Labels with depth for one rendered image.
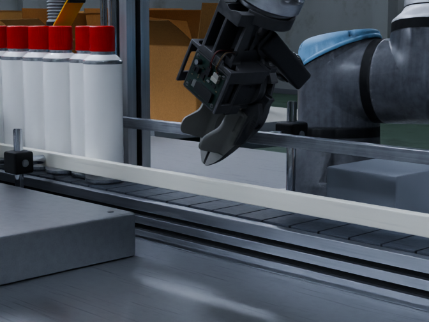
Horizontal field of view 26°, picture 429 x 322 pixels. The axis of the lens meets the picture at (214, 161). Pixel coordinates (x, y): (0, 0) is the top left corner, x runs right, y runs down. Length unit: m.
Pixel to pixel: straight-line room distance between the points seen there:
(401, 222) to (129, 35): 0.65
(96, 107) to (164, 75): 1.79
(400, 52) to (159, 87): 1.84
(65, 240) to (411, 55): 0.51
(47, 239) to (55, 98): 0.36
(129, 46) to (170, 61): 1.57
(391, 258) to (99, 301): 0.27
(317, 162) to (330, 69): 0.13
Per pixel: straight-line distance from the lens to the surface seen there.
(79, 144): 1.27
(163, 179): 1.10
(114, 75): 1.21
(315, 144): 1.03
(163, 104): 3.01
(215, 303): 0.87
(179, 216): 1.07
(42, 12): 3.96
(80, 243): 1.00
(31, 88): 1.34
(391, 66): 1.24
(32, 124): 1.35
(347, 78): 1.26
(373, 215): 0.90
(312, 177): 1.28
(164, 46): 2.99
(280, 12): 0.97
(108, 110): 1.21
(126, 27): 1.40
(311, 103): 1.29
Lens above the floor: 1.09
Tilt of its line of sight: 8 degrees down
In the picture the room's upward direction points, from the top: straight up
